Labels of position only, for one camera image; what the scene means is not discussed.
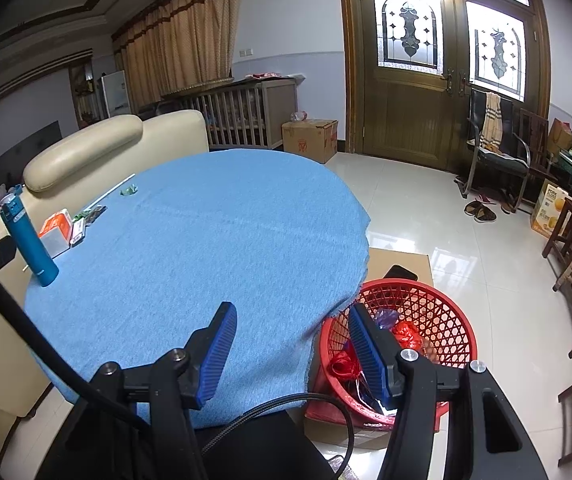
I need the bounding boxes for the dark wooden chair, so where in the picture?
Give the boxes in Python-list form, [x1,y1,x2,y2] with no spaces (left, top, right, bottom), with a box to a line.
[542,196,572,293]

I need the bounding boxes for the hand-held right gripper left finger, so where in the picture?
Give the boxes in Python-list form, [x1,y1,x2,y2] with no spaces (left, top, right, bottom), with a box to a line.
[63,301,238,480]

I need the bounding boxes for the blue thermos bottle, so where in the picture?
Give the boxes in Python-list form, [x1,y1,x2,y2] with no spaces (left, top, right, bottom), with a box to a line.
[0,193,60,288]

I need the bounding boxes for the black television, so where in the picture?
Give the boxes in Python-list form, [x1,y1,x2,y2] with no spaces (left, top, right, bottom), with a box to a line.
[0,121,63,192]

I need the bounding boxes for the white barcode packet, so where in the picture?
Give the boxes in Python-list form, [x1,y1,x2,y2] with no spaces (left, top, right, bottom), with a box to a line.
[69,218,88,247]

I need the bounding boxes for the flat cardboard box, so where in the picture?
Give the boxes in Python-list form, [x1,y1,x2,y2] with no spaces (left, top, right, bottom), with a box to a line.
[303,247,449,448]

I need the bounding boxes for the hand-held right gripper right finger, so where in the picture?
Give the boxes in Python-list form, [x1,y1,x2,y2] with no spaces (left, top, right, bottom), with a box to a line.
[348,303,549,480]

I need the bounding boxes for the brown wooden chair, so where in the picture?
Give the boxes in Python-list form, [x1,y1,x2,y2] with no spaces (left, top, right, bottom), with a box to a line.
[516,108,552,181]

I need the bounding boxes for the thick black cable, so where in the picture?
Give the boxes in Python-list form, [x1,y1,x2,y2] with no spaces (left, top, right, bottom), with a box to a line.
[0,247,153,433]

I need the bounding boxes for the glass display cabinet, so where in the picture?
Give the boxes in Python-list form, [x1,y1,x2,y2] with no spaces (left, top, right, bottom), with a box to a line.
[69,60,104,128]

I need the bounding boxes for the striped towel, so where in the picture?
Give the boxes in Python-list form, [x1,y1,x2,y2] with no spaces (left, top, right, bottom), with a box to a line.
[483,92,503,153]

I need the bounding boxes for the tall brown cardboard box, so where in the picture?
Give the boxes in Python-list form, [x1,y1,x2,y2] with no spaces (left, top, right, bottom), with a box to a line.
[546,118,572,161]

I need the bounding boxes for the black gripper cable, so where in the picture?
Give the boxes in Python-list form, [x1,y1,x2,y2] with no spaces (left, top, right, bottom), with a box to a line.
[200,392,355,466]

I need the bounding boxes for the glossy red plastic bag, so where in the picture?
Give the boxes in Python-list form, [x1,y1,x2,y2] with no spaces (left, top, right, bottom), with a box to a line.
[391,321,423,353]

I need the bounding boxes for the black rectangular device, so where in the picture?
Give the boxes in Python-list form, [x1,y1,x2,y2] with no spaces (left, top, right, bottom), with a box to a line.
[383,265,419,281]

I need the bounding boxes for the red plastic basket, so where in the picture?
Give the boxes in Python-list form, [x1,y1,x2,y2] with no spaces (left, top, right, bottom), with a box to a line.
[306,278,478,431]

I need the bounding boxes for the blue tablecloth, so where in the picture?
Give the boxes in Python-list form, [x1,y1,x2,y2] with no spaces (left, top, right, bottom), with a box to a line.
[24,148,371,429]

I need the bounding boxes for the orange white tissue box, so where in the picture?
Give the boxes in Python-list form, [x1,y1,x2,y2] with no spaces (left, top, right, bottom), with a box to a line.
[38,208,74,259]

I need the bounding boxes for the wooden crib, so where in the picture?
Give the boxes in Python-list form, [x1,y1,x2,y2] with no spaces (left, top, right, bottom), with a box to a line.
[163,78,299,151]

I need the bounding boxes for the cream leather sofa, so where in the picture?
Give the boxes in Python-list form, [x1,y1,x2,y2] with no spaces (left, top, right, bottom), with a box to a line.
[0,109,210,446]

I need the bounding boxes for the black metal chair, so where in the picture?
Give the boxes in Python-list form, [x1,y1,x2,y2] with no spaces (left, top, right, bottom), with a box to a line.
[458,87,532,213]

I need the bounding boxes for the beige curtains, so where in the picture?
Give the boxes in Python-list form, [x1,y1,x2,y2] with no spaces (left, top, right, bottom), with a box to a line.
[112,0,244,106]

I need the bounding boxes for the white standing air conditioner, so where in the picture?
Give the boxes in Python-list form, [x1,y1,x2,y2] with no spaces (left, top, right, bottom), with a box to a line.
[100,70,132,121]

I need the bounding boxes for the wooden double door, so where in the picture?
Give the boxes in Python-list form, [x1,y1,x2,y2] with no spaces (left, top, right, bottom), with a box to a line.
[337,0,552,173]

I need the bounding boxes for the yellow printed carton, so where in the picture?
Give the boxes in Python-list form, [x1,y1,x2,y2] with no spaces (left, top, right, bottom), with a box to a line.
[530,179,567,238]

